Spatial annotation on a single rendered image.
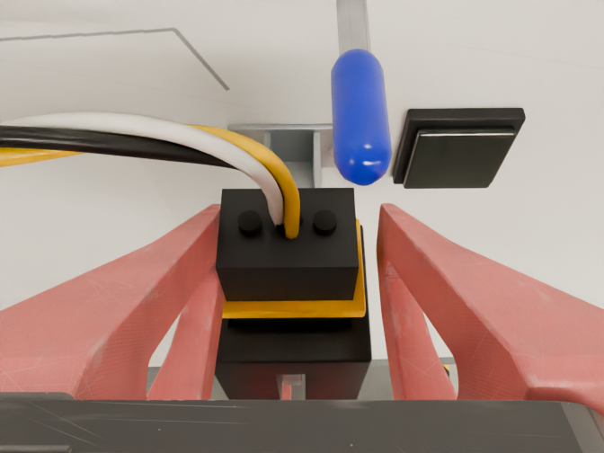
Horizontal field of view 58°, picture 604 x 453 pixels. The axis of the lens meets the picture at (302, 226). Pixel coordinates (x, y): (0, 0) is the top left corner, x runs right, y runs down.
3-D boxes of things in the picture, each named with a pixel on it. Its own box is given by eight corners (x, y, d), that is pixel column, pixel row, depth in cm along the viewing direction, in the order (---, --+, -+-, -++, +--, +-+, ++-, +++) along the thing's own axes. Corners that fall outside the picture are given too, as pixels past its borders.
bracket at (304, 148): (235, 164, 22) (226, 279, 19) (226, 124, 19) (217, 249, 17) (350, 163, 22) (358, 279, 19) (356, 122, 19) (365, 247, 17)
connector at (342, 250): (243, 275, 16) (239, 340, 15) (220, 182, 12) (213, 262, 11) (342, 274, 16) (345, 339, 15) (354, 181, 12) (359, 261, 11)
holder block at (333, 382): (237, 297, 20) (231, 407, 19) (216, 224, 16) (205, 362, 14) (349, 296, 20) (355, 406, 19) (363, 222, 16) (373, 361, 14)
